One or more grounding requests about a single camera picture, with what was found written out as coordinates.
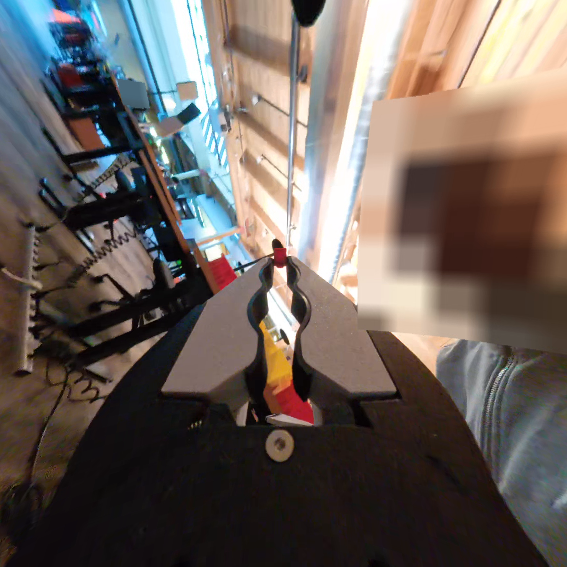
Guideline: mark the silver ventilation duct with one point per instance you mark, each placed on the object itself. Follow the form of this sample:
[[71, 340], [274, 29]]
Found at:
[[330, 155]]

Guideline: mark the person's grey sweatshirt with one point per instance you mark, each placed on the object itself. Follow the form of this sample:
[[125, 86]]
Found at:
[[509, 443]]

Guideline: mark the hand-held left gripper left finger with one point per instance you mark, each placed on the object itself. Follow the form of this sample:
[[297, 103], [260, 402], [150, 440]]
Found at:
[[212, 354]]

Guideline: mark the grey pole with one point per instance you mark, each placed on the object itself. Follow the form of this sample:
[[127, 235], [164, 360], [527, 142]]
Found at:
[[24, 301]]

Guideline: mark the red crate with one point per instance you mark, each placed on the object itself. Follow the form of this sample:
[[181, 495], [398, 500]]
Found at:
[[221, 272]]

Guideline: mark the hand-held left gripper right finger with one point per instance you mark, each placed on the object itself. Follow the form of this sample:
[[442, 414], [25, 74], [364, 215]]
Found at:
[[345, 354]]

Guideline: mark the metal ceiling conduit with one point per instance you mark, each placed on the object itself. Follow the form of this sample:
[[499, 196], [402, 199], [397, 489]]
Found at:
[[292, 133]]

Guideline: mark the yellow and red box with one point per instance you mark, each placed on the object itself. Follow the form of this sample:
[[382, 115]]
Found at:
[[277, 363]]

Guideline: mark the small red lego piece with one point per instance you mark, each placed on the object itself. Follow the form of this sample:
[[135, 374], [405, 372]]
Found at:
[[280, 258]]

